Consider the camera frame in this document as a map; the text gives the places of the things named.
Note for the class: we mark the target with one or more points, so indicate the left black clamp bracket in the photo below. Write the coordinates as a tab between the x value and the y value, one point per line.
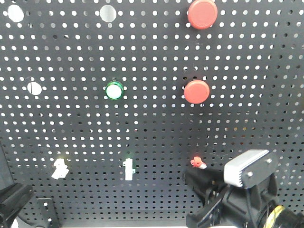
48	212

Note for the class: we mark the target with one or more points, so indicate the green-white toggle switch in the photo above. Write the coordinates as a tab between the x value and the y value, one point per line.
129	171

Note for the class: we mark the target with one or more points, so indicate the upper red mushroom button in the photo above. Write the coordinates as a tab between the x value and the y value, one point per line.
202	14

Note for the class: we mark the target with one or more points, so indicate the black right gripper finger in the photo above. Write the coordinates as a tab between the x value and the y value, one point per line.
206	183
204	216

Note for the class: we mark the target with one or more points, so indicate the black perforated pegboard panel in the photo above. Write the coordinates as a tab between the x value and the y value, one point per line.
56	58

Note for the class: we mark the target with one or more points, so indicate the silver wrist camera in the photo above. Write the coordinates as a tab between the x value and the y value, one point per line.
250	168

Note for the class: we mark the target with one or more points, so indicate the yellow toggle switch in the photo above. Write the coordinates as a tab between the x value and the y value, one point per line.
61	169

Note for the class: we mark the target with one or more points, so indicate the red toggle switch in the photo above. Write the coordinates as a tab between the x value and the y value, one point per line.
197	162

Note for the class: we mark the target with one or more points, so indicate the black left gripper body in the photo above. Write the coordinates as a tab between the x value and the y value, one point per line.
12	200

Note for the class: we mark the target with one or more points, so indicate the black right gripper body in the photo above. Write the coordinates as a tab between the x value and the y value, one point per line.
245	208

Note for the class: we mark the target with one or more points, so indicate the green round indicator button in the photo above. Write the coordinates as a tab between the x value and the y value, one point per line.
114	90

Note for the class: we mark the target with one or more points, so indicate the red mushroom button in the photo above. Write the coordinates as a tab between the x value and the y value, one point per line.
196	91
202	14

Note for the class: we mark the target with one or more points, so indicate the lower red mushroom button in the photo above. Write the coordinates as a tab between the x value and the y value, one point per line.
196	91

